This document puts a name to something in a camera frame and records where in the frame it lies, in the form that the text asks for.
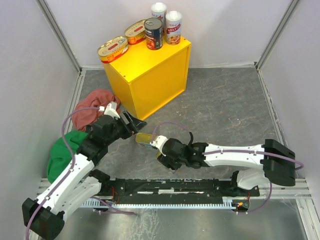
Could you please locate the round dark can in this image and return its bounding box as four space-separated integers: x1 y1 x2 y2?
144 17 163 50

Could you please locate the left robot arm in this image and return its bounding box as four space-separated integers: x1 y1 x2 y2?
22 108 147 240

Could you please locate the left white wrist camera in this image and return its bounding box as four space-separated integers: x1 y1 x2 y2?
99 101 120 119

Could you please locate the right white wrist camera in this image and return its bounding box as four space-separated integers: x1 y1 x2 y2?
150 135 169 156

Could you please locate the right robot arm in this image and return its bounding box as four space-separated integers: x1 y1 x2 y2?
151 135 296 196

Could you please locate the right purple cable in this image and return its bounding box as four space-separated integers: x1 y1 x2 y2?
151 121 192 143

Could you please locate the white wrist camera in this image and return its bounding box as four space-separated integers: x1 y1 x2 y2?
150 135 169 156
99 101 120 119

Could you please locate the white porridge can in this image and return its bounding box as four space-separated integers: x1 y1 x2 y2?
165 10 182 45
150 2 167 24

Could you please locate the red cloth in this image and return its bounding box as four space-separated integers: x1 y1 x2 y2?
71 88 121 132

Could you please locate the yellow wooden cabinet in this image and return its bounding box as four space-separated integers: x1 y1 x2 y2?
103 37 192 120

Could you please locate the oval gold fish tin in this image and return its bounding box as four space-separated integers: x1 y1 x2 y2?
124 19 146 45

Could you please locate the green cloth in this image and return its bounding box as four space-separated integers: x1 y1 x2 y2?
46 130 88 184

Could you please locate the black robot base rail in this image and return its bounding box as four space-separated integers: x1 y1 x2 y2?
98 173 260 205

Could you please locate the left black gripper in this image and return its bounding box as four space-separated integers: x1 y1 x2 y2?
105 110 147 146

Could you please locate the slotted cable duct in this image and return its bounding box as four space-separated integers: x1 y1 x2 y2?
79 196 238 208

